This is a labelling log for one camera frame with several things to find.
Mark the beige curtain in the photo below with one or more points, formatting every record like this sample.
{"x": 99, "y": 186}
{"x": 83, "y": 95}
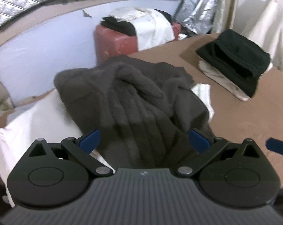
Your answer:
{"x": 225, "y": 9}

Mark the dark grey knit sweater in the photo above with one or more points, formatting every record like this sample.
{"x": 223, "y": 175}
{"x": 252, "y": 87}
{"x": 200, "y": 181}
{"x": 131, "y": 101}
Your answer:
{"x": 132, "y": 98}

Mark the silver quilted insulation sheet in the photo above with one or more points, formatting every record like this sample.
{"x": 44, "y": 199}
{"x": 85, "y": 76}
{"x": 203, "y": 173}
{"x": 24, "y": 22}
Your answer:
{"x": 197, "y": 4}
{"x": 26, "y": 0}

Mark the folded white garment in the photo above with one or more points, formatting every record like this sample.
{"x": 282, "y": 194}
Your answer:
{"x": 216, "y": 75}

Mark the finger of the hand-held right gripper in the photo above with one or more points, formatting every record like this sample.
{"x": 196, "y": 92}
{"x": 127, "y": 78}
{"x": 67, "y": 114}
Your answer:
{"x": 277, "y": 145}

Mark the black cloth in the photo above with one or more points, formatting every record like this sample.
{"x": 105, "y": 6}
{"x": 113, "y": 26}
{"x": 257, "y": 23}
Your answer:
{"x": 120, "y": 27}

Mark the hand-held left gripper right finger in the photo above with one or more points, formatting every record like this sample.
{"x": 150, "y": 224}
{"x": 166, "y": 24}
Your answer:
{"x": 198, "y": 140}

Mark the white crumpled cloth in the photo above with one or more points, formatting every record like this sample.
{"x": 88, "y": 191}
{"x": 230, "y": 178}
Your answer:
{"x": 153, "y": 30}

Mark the folded black garment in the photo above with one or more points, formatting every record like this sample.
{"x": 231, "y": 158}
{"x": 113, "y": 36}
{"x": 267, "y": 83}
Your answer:
{"x": 237, "y": 58}

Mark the white cover sheet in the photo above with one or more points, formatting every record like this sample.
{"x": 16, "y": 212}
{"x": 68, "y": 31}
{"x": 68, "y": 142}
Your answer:
{"x": 268, "y": 23}

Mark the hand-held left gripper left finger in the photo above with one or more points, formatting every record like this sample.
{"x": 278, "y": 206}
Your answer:
{"x": 91, "y": 140}

